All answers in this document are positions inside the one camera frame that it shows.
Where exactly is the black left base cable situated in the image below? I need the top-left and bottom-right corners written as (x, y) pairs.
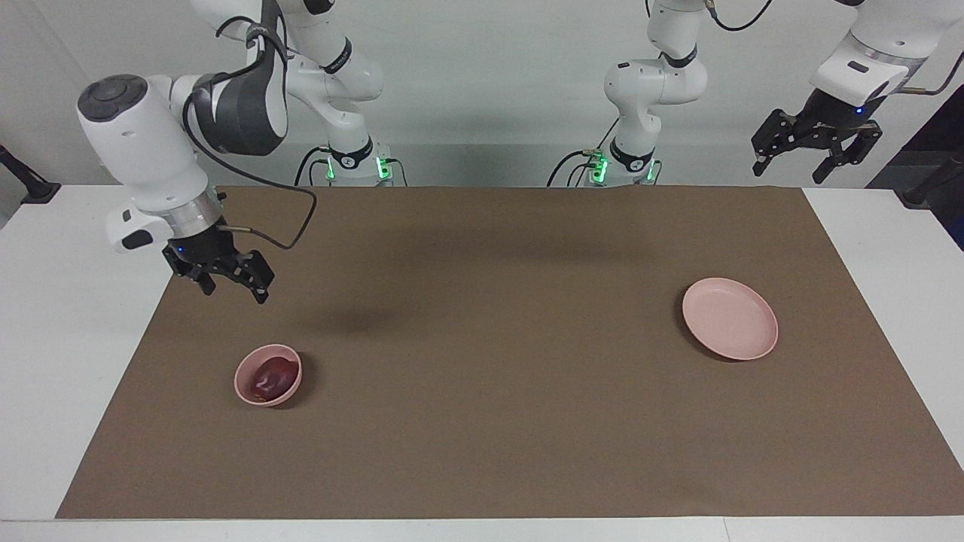
top-left (548, 117), bottom-right (622, 187)

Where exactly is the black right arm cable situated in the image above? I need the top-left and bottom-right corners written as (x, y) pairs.
top-left (181, 15), bottom-right (318, 251)

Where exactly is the dark background panel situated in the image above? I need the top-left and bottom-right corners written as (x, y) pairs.
top-left (866, 84), bottom-right (964, 251)

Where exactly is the brown table mat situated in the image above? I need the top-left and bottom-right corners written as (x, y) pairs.
top-left (55, 186), bottom-right (964, 520)

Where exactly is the black clamp stand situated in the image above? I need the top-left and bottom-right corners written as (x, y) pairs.
top-left (902, 153), bottom-right (964, 209)
top-left (0, 143), bottom-right (61, 205)

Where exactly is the pink bowl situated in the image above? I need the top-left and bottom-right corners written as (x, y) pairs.
top-left (234, 344), bottom-right (303, 407)

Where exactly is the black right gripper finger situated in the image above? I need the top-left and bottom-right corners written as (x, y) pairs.
top-left (163, 256), bottom-right (217, 296)
top-left (226, 250), bottom-right (275, 304)

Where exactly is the black right base cable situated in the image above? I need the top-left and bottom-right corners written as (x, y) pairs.
top-left (294, 145), bottom-right (332, 187)

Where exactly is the pink plate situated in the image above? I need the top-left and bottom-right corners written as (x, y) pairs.
top-left (682, 278), bottom-right (779, 361)

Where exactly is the black base cable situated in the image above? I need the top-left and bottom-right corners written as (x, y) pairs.
top-left (294, 145), bottom-right (332, 187)
top-left (548, 117), bottom-right (622, 187)

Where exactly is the red apple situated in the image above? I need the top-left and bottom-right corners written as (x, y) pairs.
top-left (252, 358), bottom-right (296, 400)

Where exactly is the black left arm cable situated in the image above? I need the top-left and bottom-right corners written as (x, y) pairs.
top-left (708, 0), bottom-right (964, 97)

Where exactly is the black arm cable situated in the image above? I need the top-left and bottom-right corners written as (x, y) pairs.
top-left (708, 0), bottom-right (964, 97)
top-left (181, 15), bottom-right (318, 251)

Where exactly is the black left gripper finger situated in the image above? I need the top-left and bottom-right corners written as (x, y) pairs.
top-left (752, 109), bottom-right (808, 178)
top-left (812, 120), bottom-right (883, 184)

